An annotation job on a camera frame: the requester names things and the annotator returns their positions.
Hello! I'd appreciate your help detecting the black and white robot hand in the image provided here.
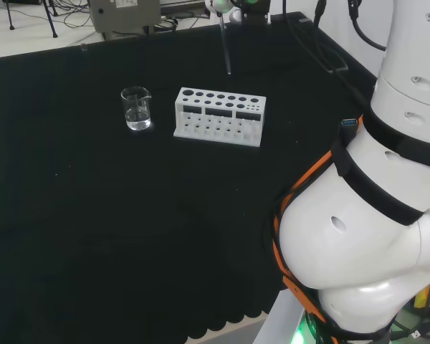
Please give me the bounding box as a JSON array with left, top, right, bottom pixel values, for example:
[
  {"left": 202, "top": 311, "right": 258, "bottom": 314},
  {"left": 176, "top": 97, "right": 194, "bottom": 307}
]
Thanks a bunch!
[{"left": 204, "top": 0, "right": 270, "bottom": 24}]

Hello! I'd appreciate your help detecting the clear glass rod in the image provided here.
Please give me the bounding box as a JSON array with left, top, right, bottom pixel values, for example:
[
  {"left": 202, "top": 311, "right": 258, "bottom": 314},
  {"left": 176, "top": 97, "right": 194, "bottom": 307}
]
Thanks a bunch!
[{"left": 216, "top": 10, "right": 233, "bottom": 76}]

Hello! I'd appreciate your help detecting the white test tube rack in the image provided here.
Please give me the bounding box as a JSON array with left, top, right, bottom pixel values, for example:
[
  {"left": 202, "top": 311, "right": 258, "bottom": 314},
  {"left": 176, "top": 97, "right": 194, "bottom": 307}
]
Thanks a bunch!
[{"left": 172, "top": 87, "right": 267, "bottom": 148}]

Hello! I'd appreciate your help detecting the grey equipment box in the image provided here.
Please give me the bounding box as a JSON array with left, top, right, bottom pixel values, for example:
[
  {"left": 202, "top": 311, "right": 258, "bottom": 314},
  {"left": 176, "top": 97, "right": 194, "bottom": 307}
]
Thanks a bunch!
[{"left": 87, "top": 0, "right": 162, "bottom": 41}]

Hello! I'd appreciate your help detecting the clear glass beaker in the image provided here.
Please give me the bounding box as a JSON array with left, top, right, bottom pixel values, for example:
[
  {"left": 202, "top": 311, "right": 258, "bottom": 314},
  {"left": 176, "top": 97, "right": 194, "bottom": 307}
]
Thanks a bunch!
[{"left": 120, "top": 85, "right": 153, "bottom": 132}]

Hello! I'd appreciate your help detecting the thin black tripod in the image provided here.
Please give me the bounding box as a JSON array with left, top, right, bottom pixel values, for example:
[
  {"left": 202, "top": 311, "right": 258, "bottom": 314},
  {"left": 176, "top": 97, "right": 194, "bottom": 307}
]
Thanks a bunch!
[{"left": 2, "top": 0, "right": 59, "bottom": 39}]

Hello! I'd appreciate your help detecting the black bench cloth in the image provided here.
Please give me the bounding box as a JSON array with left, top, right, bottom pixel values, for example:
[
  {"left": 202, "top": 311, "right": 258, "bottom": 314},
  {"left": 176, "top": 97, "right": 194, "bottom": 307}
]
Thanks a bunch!
[{"left": 0, "top": 11, "right": 379, "bottom": 344}]

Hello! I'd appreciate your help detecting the yellow stop button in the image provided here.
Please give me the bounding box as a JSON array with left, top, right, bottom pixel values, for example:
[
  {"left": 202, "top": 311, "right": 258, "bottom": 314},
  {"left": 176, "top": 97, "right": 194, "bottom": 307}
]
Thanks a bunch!
[{"left": 414, "top": 275, "right": 430, "bottom": 318}]

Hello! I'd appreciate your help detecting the black wrist camera block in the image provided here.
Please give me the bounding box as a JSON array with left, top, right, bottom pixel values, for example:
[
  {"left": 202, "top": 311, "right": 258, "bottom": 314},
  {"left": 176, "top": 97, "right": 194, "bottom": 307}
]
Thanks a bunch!
[{"left": 242, "top": 10, "right": 272, "bottom": 26}]

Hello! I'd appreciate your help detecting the black coiled cable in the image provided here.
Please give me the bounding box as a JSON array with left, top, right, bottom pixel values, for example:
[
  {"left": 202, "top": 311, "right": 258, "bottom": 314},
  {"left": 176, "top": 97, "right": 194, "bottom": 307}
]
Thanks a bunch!
[{"left": 153, "top": 16, "right": 180, "bottom": 34}]

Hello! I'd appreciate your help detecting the black cable with plug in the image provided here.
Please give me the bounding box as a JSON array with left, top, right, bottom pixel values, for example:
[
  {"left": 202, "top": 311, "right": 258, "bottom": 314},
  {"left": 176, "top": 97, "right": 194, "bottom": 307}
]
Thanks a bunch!
[{"left": 313, "top": 0, "right": 376, "bottom": 108}]

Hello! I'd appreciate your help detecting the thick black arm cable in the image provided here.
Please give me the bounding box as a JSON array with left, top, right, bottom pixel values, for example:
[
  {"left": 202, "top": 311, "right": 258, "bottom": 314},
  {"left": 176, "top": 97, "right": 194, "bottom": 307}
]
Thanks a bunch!
[{"left": 346, "top": 0, "right": 387, "bottom": 52}]

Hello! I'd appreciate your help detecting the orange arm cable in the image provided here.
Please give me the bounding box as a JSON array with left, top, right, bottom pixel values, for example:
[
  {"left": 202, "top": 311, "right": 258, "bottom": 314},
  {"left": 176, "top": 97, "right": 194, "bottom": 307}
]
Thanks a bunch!
[{"left": 272, "top": 114, "right": 366, "bottom": 344}]

